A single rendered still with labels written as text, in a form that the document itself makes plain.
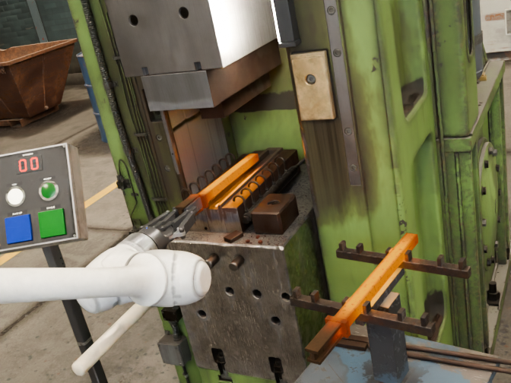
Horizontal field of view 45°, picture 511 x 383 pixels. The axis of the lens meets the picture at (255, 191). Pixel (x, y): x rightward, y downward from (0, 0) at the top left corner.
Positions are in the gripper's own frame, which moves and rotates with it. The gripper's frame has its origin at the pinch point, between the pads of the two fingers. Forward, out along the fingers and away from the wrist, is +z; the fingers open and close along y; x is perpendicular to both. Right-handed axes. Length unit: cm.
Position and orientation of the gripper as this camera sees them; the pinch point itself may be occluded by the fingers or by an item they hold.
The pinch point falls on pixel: (190, 207)
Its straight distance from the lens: 159.3
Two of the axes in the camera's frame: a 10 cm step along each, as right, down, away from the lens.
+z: 4.3, -4.3, 7.9
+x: -1.9, -9.0, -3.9
